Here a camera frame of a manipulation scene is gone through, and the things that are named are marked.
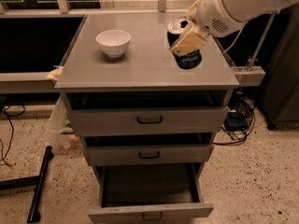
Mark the grey drawer cabinet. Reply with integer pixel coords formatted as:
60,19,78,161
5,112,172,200
54,12,240,224

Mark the white ceramic bowl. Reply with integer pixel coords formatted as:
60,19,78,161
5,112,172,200
96,30,131,58

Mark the grey top drawer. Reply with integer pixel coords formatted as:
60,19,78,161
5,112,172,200
65,92,228,136

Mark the translucent plastic bag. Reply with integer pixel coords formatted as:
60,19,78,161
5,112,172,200
49,97,74,149

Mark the black floor cable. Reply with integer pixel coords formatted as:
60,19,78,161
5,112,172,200
0,105,26,168

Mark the metal rod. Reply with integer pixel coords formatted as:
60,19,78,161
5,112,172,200
243,11,277,72

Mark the grey drawer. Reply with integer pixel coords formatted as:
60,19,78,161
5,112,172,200
65,92,228,136
89,163,213,224
83,133,213,166

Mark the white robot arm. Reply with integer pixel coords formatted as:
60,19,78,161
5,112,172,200
170,0,299,57

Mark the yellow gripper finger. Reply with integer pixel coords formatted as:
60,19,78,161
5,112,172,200
186,0,201,20
170,24,209,57

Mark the dark grey cabinet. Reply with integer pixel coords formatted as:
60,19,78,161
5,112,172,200
258,6,299,130

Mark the blue pepsi can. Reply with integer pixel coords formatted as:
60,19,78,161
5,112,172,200
167,16,202,69

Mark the grey middle drawer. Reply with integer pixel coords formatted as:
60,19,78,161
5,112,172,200
83,133,213,166

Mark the grey bottom drawer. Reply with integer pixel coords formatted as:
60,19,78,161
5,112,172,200
89,163,213,224

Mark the black metal stand leg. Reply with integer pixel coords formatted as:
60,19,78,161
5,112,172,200
0,146,54,224

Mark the white power cable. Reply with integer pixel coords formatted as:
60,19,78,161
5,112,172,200
221,28,244,55

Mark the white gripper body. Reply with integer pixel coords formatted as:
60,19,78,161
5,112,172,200
195,0,245,37

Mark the black cable bundle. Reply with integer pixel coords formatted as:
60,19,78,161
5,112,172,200
213,96,256,147

